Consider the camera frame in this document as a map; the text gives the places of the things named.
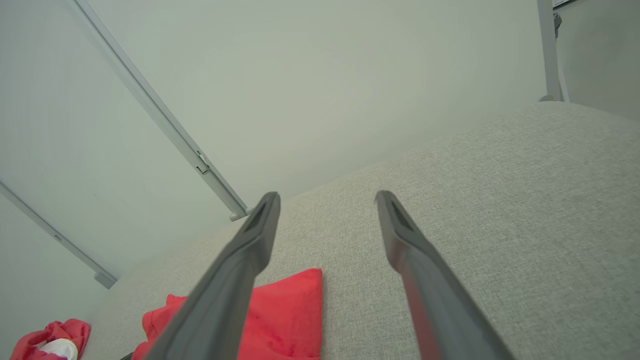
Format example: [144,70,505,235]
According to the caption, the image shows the red shorts white stripes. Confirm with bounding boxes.
[10,318,92,360]

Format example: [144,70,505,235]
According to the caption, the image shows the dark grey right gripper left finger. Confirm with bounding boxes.
[144,191,282,360]

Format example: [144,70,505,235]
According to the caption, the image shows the grey metal frame post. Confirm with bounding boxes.
[65,0,254,222]
[0,180,118,290]

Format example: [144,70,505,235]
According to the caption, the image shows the grey fabric sofa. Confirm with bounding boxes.
[80,101,640,360]

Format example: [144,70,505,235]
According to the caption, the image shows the red Bulls 23 jersey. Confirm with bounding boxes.
[131,268,324,360]

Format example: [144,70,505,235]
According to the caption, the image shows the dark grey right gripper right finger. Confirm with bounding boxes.
[374,189,517,360]

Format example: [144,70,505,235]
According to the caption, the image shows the grey frame post with bracket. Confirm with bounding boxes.
[536,0,568,103]

